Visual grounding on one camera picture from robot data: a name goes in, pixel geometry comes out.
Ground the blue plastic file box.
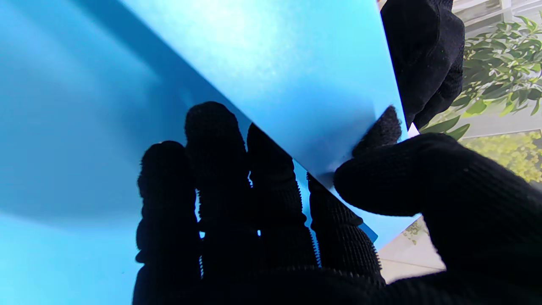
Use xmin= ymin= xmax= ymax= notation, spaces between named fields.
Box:
xmin=0 ymin=0 xmax=423 ymax=305

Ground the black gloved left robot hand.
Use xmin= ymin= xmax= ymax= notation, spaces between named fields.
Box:
xmin=380 ymin=0 xmax=465 ymax=130

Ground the printed garden window backdrop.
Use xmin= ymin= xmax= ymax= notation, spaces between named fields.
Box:
xmin=377 ymin=0 xmax=542 ymax=283

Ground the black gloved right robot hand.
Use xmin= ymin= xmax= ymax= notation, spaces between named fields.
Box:
xmin=132 ymin=102 xmax=542 ymax=305

